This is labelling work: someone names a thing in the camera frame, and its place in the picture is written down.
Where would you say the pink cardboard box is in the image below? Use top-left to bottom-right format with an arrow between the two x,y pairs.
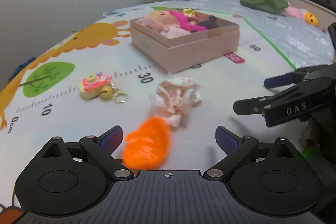
130,12 -> 240,73

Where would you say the black plush toy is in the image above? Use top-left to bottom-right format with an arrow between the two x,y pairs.
197,15 -> 219,30

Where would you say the yellow toy camera keychain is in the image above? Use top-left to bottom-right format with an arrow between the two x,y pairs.
78,72 -> 128,104

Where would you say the orange plastic toy cup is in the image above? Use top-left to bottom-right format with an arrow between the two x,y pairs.
122,116 -> 171,170

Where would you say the blue cloth bundle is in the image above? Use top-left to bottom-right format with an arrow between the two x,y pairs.
8,57 -> 36,83

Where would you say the yellow pudding toy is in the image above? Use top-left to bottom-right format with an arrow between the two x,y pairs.
182,8 -> 198,22

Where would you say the grey quilted mat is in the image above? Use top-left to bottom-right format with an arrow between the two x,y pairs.
102,0 -> 334,67

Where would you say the pink cloth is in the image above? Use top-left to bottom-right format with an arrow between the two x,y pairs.
149,76 -> 202,128

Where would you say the green folded cloth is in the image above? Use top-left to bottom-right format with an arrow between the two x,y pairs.
240,0 -> 289,14

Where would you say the pink plush toy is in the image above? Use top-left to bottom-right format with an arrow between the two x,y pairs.
283,6 -> 307,20

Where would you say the pink plush doll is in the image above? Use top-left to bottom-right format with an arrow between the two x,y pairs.
136,11 -> 191,39

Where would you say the orange plush toy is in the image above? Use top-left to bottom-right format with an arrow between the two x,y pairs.
303,11 -> 319,27

